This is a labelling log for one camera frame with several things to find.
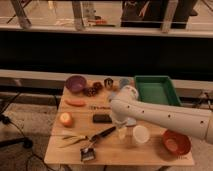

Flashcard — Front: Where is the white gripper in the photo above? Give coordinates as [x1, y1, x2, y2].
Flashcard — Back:
[110, 112, 127, 140]

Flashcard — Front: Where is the black eraser block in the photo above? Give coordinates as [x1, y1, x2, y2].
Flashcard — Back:
[92, 114, 112, 123]

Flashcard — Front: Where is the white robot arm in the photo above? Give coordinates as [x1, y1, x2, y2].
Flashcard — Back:
[109, 85, 213, 144]

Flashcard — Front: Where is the red bowl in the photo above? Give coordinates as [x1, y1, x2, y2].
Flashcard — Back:
[162, 130, 191, 156]

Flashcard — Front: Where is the purple bowl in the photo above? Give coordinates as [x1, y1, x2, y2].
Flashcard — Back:
[65, 75, 87, 93]

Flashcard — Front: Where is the blue grey cloth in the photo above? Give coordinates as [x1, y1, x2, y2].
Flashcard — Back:
[126, 118, 137, 127]

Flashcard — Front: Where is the white plastic cup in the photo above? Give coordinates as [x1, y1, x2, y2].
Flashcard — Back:
[133, 125, 150, 145]

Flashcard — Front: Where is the small blue sponge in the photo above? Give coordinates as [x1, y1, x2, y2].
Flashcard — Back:
[108, 92, 116, 102]

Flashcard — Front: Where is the light blue cup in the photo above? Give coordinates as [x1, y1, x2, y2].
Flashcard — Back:
[119, 78, 130, 88]

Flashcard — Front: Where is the yellow green banana peel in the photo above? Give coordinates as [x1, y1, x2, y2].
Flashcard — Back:
[59, 132, 88, 148]

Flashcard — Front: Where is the dark red grape bunch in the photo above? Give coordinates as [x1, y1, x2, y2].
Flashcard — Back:
[83, 82, 103, 97]

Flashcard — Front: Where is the orange carrot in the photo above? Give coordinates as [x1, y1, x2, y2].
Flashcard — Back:
[65, 100, 86, 107]

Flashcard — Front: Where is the green plastic tray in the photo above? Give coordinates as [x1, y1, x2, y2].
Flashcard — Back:
[134, 76, 181, 106]

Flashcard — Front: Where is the red yellow apple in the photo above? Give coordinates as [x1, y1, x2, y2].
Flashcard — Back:
[59, 112, 73, 127]

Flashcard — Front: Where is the seated person in background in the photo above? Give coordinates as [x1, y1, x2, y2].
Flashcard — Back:
[121, 0, 198, 29]

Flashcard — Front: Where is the black tripod stand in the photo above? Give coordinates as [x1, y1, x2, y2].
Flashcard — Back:
[0, 93, 33, 149]

